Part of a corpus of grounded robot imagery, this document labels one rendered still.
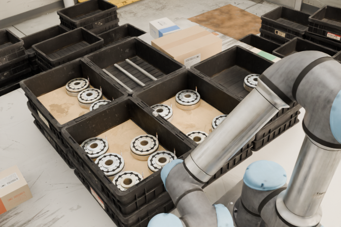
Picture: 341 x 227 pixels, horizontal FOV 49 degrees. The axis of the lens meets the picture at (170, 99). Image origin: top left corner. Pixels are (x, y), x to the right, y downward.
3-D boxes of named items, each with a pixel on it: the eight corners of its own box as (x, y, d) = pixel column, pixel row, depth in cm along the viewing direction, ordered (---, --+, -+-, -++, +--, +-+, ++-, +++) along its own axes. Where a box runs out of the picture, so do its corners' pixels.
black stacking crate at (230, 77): (305, 103, 158) (309, 80, 151) (257, 134, 144) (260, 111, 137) (235, 66, 183) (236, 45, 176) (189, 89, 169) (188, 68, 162)
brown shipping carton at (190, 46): (175, 84, 192) (174, 57, 183) (152, 66, 207) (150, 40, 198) (221, 65, 205) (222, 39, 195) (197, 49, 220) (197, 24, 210)
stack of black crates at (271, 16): (317, 57, 313) (325, 19, 293) (297, 70, 298) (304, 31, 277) (276, 41, 338) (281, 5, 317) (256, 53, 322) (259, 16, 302)
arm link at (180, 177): (291, 22, 83) (146, 173, 94) (325, 46, 75) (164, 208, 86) (311, 47, 91) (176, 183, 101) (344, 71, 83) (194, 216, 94)
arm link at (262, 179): (265, 177, 121) (271, 148, 113) (291, 210, 112) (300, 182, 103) (233, 190, 118) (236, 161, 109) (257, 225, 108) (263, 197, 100)
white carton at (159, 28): (182, 42, 227) (181, 29, 222) (164, 47, 223) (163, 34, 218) (167, 30, 242) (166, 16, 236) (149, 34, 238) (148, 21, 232)
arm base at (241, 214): (290, 216, 121) (295, 198, 115) (261, 247, 114) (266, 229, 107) (251, 188, 130) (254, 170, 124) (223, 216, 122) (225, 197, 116)
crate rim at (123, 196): (198, 154, 123) (198, 149, 122) (121, 203, 109) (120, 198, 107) (130, 100, 149) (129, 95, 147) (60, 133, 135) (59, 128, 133)
